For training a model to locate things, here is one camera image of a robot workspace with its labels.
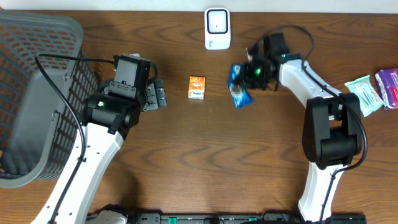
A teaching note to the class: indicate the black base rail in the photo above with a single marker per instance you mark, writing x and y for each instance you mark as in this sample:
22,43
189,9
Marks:
108,216

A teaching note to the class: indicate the red purple pad pack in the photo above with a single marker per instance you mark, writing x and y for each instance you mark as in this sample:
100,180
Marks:
387,85

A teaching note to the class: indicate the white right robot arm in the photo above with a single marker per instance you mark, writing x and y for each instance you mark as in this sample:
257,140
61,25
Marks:
332,132

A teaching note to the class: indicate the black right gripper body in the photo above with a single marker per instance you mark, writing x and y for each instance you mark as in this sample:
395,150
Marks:
256,76

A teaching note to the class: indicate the white barcode scanner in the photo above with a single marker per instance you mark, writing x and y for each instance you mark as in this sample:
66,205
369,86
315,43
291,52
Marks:
217,28

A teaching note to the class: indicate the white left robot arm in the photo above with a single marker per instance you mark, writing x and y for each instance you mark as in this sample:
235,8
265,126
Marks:
101,147

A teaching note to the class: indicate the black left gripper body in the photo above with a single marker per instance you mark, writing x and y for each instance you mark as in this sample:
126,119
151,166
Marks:
157,94

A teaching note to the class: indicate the blue cookie pack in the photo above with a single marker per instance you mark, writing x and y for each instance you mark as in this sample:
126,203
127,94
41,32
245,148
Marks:
239,94

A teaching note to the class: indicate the small orange box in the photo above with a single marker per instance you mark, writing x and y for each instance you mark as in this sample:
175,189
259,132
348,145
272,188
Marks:
196,89

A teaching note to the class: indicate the light green wipes pack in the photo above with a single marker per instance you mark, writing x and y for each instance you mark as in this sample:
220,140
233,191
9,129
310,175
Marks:
369,99

